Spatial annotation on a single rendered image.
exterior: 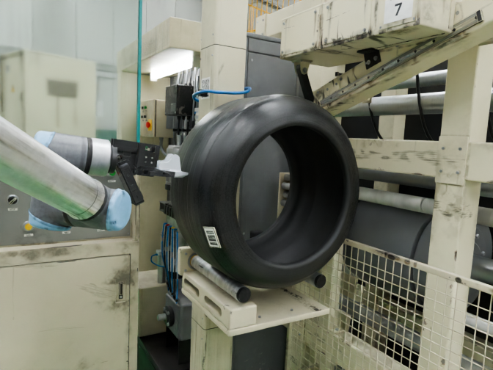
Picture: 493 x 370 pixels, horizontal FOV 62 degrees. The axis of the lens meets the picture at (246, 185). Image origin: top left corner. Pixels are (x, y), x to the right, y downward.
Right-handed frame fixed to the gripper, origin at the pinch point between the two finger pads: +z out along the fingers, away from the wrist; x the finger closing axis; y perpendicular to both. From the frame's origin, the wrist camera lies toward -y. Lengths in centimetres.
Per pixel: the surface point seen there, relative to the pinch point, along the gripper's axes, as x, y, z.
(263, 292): 11, -38, 40
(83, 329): 60, -69, -8
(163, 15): 1073, 378, 315
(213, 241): -10.7, -15.4, 6.6
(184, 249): 25.1, -27.2, 14.6
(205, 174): -8.6, 1.6, 2.5
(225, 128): -8.0, 14.0, 6.6
